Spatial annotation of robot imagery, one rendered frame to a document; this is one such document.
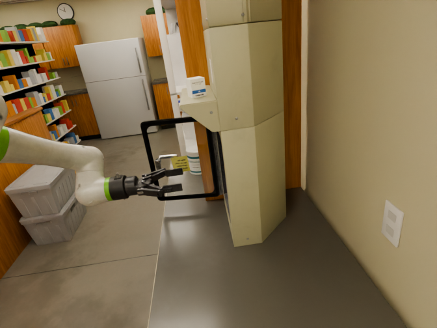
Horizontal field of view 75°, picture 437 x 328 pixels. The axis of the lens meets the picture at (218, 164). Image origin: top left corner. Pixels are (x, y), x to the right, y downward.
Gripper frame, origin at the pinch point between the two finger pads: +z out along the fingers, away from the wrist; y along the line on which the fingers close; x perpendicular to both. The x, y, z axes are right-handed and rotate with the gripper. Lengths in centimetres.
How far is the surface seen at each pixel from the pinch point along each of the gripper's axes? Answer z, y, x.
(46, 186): -132, 138, 56
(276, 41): 39, -3, -45
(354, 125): 60, -16, -18
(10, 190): -163, 138, 55
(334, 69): 60, -1, -34
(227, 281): 12.5, -30.3, 25.5
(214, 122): 15.7, -14.2, -24.8
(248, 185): 24.8, -14.2, -0.7
